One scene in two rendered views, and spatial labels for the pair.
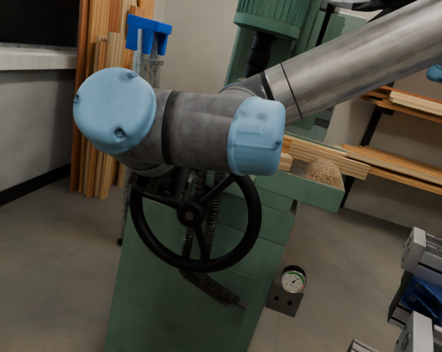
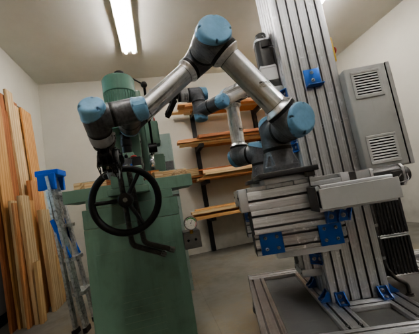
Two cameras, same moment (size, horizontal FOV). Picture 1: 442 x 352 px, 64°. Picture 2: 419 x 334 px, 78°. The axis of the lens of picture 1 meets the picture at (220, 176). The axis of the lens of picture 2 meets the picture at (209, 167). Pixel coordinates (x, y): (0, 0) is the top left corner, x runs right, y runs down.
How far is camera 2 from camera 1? 0.60 m
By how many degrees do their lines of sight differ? 34
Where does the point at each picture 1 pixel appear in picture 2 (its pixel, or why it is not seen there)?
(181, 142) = (116, 110)
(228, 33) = not seen: hidden behind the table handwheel
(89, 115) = (85, 107)
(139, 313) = (116, 313)
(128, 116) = (98, 103)
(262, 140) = (140, 101)
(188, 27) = (69, 188)
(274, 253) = (176, 220)
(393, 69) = (170, 91)
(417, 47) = (173, 83)
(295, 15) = not seen: hidden behind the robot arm
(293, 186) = (168, 181)
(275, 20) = not seen: hidden behind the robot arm
